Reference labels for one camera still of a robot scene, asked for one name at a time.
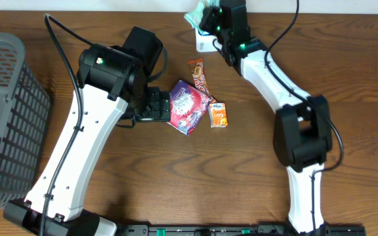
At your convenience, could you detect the mint green snack packet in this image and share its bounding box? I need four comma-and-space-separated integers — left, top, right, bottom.
184, 0, 220, 30

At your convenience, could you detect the red purple snack bag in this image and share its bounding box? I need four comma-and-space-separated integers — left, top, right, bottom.
169, 80, 210, 136

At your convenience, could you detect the red chocolate bar wrapper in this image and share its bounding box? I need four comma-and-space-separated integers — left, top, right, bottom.
188, 58, 217, 103

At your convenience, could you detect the small orange juice carton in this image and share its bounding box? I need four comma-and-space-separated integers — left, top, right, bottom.
209, 103, 228, 128

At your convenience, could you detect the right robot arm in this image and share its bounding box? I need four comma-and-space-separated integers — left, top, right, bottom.
199, 1, 332, 235

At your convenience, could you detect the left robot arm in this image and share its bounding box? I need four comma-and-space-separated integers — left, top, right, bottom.
3, 27, 171, 235

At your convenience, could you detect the white barcode scanner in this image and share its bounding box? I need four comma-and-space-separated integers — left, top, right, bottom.
195, 29, 222, 52

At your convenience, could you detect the grey plastic mesh basket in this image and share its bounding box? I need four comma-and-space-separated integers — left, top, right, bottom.
0, 33, 52, 208

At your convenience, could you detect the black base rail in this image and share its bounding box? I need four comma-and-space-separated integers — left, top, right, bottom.
115, 224, 366, 236

